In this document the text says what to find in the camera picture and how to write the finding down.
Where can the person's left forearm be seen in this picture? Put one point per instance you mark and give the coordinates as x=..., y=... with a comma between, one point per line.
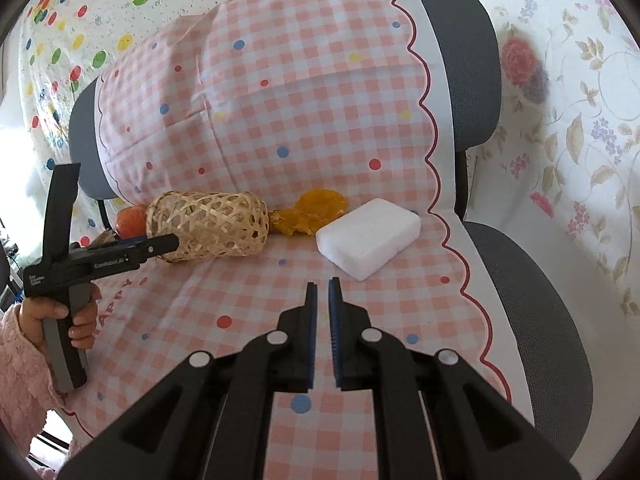
x=20, y=375

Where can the white foam block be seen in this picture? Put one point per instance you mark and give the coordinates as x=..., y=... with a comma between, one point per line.
x=365, y=240

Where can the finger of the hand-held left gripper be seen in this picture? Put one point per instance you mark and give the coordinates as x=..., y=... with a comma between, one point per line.
x=160, y=247

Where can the person's left hand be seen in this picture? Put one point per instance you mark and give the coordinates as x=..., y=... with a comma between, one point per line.
x=40, y=310

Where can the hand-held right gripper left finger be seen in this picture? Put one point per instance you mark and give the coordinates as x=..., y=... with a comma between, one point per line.
x=312, y=332

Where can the grey office chair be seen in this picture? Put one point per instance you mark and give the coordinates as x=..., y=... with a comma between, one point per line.
x=460, y=35

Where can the floral cloth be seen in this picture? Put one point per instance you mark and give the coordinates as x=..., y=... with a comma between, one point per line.
x=575, y=110

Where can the woven bamboo basket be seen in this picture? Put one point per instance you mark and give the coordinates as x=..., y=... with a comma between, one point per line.
x=220, y=225

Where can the pink checkered cloth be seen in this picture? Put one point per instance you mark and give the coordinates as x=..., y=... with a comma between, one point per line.
x=300, y=85

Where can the orange peel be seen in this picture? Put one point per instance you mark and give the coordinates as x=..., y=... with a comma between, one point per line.
x=315, y=205

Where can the red round fruit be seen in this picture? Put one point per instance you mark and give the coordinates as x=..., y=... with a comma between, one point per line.
x=130, y=222

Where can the polka dot cloth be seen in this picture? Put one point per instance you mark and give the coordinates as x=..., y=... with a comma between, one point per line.
x=75, y=20

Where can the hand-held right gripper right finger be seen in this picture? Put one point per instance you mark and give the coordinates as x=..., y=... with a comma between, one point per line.
x=334, y=332

